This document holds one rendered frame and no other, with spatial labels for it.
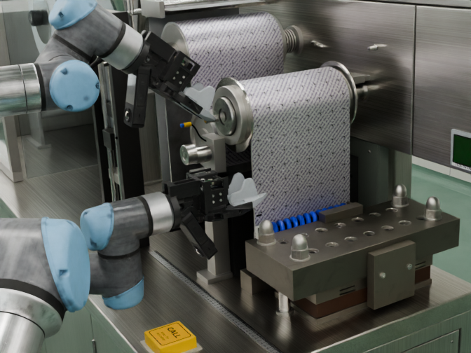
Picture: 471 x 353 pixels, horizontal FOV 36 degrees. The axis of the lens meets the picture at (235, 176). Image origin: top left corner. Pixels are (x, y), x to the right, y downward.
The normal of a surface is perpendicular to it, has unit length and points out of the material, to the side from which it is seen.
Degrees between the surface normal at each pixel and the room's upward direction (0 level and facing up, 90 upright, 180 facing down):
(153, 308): 0
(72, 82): 90
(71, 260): 86
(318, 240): 0
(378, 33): 90
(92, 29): 93
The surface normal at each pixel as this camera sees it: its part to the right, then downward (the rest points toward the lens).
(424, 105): -0.86, 0.20
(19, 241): -0.11, -0.65
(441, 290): -0.05, -0.95
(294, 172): 0.51, 0.25
